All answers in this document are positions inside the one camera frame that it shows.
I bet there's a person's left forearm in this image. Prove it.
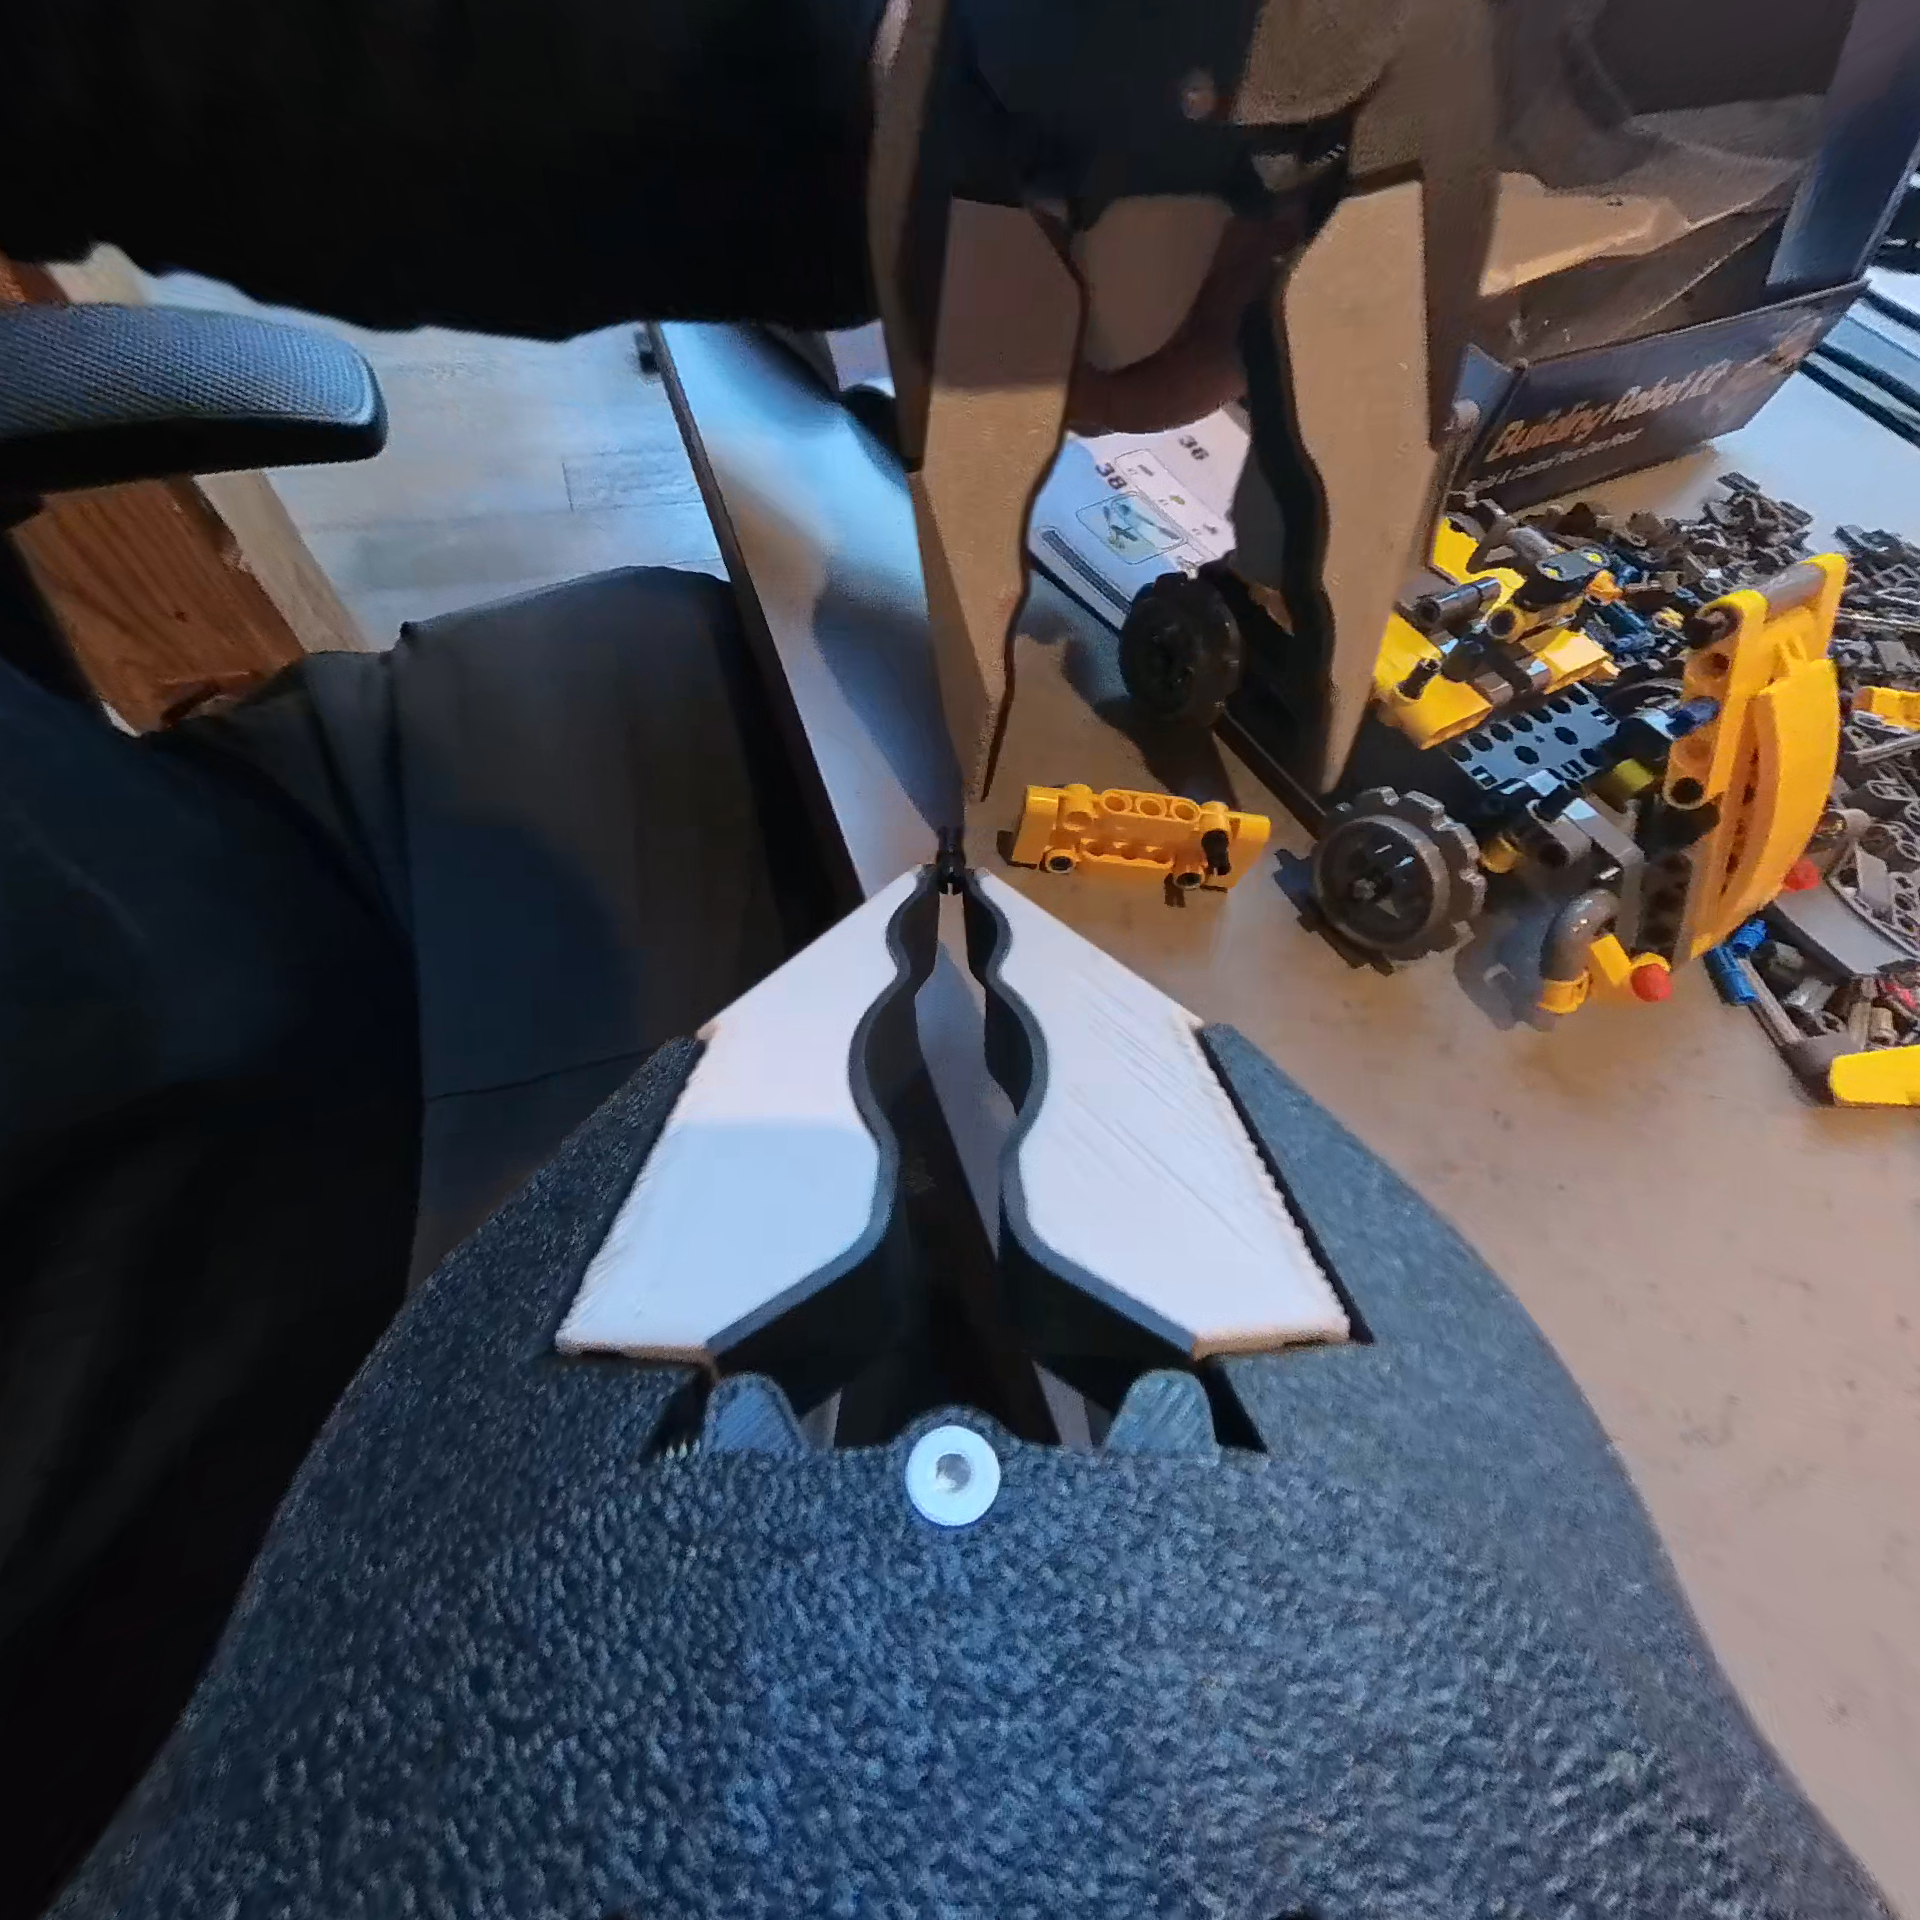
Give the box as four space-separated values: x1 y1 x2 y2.
0 0 886 339

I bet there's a pile of loose toy bricks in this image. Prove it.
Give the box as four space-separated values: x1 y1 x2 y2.
1440 471 1920 1113

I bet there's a yellow brick toy vehicle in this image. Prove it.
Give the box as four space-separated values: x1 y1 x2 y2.
1117 504 1849 1030

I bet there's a person's leg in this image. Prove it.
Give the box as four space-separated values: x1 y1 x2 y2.
150 567 857 1293

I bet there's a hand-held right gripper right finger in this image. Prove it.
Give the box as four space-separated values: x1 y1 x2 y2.
957 866 1355 1362

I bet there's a wooden beam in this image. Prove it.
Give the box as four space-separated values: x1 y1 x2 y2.
0 257 367 736

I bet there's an instruction booklet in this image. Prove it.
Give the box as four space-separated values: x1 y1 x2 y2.
1025 427 1255 633

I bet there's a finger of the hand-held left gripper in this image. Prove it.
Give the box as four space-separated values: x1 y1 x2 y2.
907 195 1088 807
1236 168 1453 799

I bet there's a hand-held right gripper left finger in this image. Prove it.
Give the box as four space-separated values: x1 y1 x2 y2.
551 862 964 1362

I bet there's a person's left hand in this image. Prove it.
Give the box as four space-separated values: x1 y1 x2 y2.
1067 318 1255 437

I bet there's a black office chair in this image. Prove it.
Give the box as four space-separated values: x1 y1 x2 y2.
0 304 389 497

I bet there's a person's dark jacket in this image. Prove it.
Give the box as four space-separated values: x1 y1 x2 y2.
0 661 423 1920

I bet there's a yellow brick panel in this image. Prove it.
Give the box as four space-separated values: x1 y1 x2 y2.
1007 784 1273 897

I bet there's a dark blue cardboard box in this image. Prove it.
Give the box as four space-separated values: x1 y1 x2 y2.
1447 0 1920 497

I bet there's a grey desk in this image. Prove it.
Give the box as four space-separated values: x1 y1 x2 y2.
652 323 1920 1920

